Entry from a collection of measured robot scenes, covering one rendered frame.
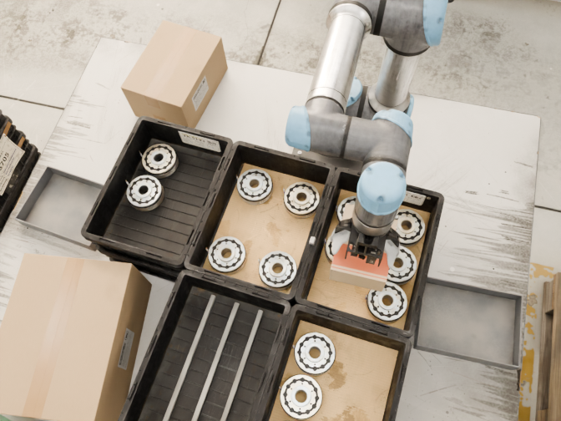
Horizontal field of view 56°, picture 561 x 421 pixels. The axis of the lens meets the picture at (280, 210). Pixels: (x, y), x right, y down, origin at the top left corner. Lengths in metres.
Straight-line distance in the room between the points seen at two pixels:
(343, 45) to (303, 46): 1.88
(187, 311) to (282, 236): 0.33
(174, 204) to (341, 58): 0.74
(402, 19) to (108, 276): 0.95
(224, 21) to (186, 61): 1.32
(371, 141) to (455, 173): 0.88
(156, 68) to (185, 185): 0.43
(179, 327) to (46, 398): 0.35
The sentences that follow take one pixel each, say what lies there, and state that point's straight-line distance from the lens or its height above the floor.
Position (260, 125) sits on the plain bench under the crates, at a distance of 1.81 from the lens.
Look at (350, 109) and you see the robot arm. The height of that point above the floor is 0.94.
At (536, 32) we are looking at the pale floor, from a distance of 3.22.
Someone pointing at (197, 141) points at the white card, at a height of 0.89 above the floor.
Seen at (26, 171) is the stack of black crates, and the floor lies 0.25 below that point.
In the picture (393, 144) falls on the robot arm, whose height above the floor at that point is 1.44.
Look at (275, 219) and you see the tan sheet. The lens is 1.50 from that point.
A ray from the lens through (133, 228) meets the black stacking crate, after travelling 1.57.
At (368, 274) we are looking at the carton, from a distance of 1.14.
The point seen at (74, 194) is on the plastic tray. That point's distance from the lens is 1.83.
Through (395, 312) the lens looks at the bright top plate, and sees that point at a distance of 1.40.
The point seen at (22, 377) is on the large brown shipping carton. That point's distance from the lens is 1.48.
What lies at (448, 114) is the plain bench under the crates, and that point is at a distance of 1.88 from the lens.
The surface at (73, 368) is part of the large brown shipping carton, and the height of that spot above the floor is 0.90.
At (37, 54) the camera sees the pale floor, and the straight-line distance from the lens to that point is 3.27.
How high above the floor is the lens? 2.20
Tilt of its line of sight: 66 degrees down
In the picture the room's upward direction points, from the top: 7 degrees counter-clockwise
